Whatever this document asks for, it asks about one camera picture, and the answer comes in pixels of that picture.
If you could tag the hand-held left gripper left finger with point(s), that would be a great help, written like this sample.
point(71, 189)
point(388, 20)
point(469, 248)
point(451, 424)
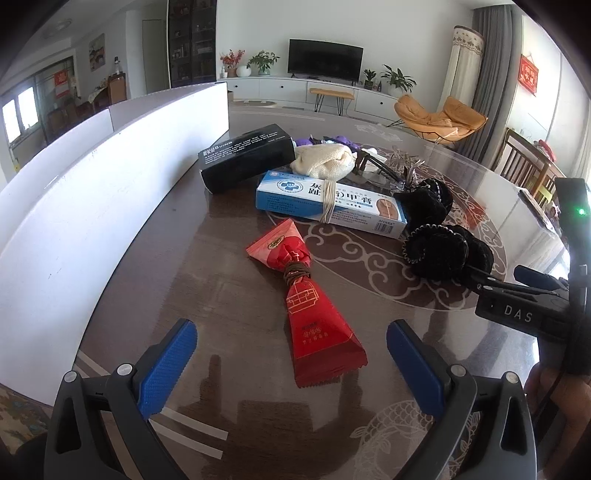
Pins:
point(168, 364)

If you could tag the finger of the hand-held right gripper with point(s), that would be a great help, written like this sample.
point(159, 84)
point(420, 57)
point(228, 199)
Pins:
point(538, 277)
point(508, 288)

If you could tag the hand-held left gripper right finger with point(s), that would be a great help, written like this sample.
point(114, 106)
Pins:
point(413, 369)

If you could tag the black scrunchie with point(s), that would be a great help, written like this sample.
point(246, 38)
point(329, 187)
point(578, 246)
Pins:
point(427, 203)
point(438, 254)

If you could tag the red snack packet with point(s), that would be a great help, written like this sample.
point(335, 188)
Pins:
point(318, 337)

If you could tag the clear claw hair clip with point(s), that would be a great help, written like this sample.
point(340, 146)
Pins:
point(401, 154)

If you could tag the large white cardboard box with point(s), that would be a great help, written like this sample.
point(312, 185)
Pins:
point(92, 207)

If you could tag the brown hair clip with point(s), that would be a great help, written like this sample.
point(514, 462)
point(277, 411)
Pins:
point(369, 164)

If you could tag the small white packet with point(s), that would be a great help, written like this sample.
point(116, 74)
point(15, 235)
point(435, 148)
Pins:
point(376, 154)

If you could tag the blue white ointment box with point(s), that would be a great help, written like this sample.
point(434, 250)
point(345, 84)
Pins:
point(295, 196)

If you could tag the purple toy fish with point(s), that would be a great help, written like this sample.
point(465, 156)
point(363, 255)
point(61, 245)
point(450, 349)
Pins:
point(344, 140)

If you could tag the black product box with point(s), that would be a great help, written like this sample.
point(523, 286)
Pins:
point(244, 157)

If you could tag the cream knitted cloth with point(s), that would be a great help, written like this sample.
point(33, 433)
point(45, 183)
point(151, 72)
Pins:
point(323, 161)

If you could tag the brown patterned desktop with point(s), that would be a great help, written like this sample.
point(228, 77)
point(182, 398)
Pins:
point(221, 286)

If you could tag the person's right hand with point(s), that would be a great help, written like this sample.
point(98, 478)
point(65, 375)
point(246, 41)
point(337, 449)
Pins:
point(572, 401)

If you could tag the wooden slatted chair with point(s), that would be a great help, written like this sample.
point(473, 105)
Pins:
point(521, 161)

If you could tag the orange lounge chair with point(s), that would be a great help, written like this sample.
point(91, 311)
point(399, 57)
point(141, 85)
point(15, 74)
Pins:
point(415, 115)

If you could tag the grey curtain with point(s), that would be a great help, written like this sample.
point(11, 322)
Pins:
point(494, 69)

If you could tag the covered standing air conditioner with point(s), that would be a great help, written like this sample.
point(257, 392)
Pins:
point(461, 60)

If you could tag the large leafy potted plant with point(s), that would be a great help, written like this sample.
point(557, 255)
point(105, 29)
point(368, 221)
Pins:
point(398, 78)

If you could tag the small potted plant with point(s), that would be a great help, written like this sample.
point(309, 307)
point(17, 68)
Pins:
point(369, 78)

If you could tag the wooden stool with metal legs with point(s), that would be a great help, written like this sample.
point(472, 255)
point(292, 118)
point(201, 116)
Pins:
point(331, 93)

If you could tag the dining table with chairs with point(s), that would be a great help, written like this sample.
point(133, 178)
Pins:
point(111, 90)

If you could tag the black television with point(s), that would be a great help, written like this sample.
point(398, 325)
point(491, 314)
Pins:
point(325, 60)

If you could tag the white television cabinet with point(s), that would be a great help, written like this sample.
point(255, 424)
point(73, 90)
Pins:
point(277, 87)

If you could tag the red door poster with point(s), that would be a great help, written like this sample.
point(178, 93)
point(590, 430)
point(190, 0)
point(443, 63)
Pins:
point(62, 83)

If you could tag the white round vase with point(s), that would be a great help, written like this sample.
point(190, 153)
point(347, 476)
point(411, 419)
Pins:
point(243, 71)

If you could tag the red flower arrangement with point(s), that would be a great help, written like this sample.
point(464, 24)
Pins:
point(231, 59)

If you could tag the green potted plant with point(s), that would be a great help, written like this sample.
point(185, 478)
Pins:
point(264, 60)

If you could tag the dark glass display cabinet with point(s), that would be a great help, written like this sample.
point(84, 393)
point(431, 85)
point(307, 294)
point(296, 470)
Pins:
point(191, 41)

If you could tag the red wall hanging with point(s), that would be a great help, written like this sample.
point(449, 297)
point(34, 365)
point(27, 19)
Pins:
point(529, 74)

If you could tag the framed wall painting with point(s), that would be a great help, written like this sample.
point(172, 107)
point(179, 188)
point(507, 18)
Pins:
point(97, 51)

